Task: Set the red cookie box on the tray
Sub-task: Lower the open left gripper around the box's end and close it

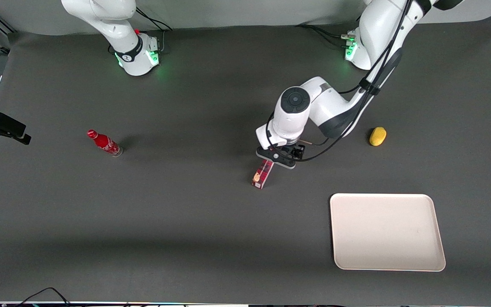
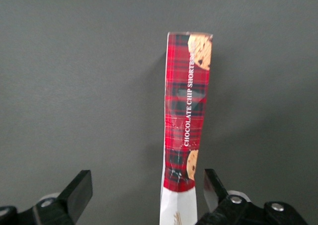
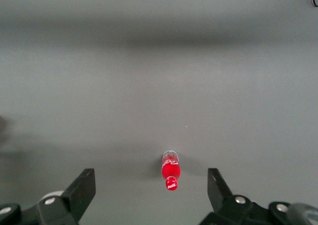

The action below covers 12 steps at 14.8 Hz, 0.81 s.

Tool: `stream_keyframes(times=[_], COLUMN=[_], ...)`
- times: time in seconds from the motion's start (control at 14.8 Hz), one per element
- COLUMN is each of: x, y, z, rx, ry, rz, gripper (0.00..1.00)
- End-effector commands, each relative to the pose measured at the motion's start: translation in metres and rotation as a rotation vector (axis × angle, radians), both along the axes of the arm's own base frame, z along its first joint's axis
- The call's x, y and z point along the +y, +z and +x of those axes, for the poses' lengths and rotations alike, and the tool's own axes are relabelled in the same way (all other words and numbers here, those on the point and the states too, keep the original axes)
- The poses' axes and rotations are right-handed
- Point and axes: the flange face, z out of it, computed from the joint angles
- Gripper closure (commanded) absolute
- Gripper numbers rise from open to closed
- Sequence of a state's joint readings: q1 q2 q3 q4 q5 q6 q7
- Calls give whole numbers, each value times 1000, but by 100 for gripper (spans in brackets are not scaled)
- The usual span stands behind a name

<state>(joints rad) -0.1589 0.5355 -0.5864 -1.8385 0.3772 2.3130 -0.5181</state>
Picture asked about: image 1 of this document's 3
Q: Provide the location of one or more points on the red cola bottle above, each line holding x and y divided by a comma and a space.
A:
105, 143

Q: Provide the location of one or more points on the yellow lemon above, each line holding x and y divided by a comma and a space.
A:
377, 136

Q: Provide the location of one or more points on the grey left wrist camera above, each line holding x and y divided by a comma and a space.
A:
276, 158

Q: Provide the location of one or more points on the dark grey table mat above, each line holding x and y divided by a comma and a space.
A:
186, 234

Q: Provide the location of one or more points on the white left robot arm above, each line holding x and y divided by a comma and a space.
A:
335, 106

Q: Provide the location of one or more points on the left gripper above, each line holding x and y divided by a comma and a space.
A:
293, 150

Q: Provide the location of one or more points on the red cookie box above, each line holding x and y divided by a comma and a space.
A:
262, 175

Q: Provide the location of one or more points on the beige rectangular tray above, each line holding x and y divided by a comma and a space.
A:
386, 232

